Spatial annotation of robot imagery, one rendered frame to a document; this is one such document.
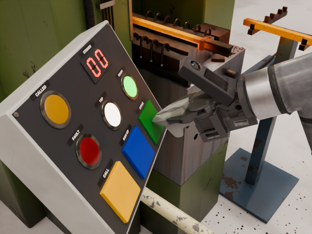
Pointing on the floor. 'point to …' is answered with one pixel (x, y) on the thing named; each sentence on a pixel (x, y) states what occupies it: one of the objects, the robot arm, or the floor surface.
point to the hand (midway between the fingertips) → (156, 116)
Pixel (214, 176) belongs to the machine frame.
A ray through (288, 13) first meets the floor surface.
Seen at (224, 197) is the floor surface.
